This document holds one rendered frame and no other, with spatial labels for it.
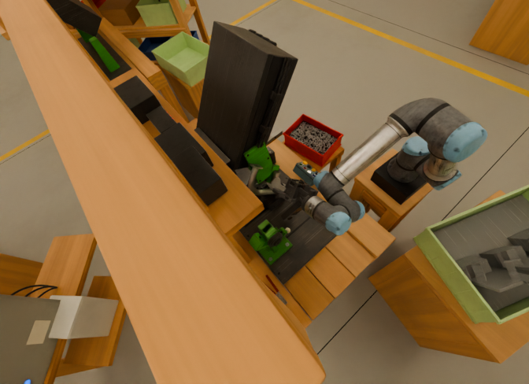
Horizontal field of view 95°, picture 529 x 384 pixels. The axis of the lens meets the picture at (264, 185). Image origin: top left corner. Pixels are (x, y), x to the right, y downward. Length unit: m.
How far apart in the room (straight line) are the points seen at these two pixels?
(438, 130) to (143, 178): 0.80
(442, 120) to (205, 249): 0.80
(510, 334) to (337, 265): 0.75
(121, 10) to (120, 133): 3.60
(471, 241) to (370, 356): 1.08
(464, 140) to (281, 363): 0.79
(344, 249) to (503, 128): 2.48
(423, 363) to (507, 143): 2.16
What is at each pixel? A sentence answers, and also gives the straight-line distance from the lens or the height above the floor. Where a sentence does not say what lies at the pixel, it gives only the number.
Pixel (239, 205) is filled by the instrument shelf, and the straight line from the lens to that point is 0.67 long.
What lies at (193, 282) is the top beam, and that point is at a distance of 0.21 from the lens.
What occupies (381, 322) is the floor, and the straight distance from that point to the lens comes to 2.20.
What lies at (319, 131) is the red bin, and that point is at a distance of 1.67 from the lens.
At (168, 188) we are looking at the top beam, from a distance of 0.25.
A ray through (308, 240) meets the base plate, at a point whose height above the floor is 0.90.
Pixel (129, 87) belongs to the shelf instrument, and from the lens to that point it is 1.05.
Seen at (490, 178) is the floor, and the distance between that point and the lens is 2.99.
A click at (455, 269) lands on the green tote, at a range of 1.38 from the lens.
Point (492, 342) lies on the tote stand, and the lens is 1.56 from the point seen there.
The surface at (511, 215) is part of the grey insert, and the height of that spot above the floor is 0.85.
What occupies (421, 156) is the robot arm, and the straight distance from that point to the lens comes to 1.30.
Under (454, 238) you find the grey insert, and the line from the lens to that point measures 1.53.
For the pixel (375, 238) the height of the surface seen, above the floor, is 0.90.
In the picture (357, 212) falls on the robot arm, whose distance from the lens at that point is 0.91.
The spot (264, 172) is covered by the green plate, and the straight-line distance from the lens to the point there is 1.21.
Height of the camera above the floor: 2.13
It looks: 60 degrees down
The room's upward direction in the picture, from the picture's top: 15 degrees counter-clockwise
